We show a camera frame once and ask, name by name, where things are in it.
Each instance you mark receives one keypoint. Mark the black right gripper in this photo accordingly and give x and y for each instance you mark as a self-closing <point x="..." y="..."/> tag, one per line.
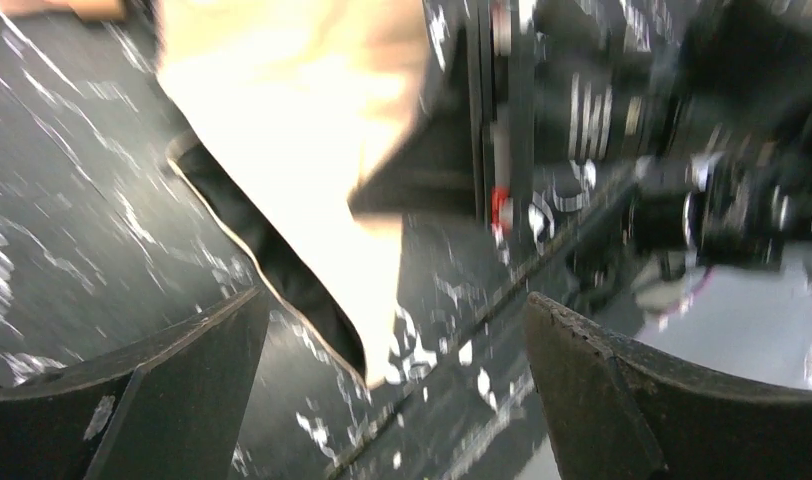
<point x="573" y="82"/>

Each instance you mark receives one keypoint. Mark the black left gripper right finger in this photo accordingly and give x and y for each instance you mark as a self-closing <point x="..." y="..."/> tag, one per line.
<point x="619" y="409"/>

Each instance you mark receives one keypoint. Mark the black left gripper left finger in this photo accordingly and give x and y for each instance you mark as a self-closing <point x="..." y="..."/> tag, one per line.
<point x="167" y="407"/>

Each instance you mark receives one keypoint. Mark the beige and black folding umbrella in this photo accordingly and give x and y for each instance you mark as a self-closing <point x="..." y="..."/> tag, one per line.
<point x="300" y="102"/>

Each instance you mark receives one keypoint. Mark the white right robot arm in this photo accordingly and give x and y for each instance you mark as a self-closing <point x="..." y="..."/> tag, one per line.
<point x="711" y="100"/>

